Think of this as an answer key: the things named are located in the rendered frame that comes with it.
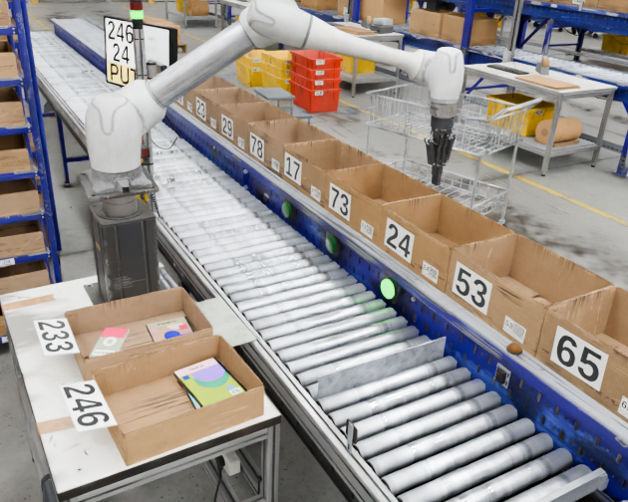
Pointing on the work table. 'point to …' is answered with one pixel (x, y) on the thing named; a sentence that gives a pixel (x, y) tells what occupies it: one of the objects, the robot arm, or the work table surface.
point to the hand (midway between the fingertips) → (437, 174)
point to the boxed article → (110, 342)
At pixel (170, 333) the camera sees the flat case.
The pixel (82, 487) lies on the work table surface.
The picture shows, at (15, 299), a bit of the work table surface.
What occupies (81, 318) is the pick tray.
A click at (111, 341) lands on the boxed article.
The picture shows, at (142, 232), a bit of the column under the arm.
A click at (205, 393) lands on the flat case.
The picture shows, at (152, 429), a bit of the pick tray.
